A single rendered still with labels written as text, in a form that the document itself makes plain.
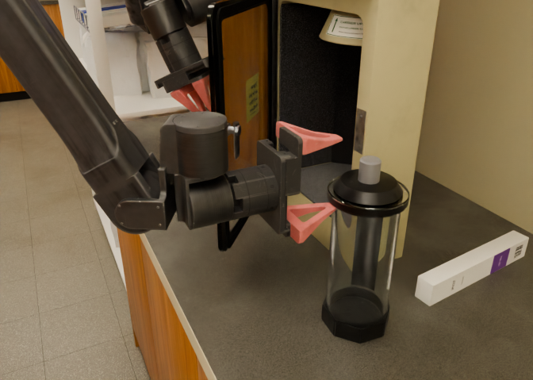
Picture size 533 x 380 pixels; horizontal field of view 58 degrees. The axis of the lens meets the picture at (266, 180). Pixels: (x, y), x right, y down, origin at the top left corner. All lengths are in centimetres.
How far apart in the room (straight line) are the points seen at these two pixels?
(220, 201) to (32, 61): 23
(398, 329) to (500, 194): 50
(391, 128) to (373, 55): 13
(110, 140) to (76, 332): 179
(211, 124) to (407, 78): 37
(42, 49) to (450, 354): 64
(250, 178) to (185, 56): 31
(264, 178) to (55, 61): 25
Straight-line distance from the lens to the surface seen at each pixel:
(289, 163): 54
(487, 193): 120
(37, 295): 254
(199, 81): 78
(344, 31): 83
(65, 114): 54
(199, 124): 50
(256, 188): 55
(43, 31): 54
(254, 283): 85
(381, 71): 74
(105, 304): 238
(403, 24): 75
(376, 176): 64
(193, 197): 53
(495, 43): 114
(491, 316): 86
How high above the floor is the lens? 146
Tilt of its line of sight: 26 degrees down
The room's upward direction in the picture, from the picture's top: straight up
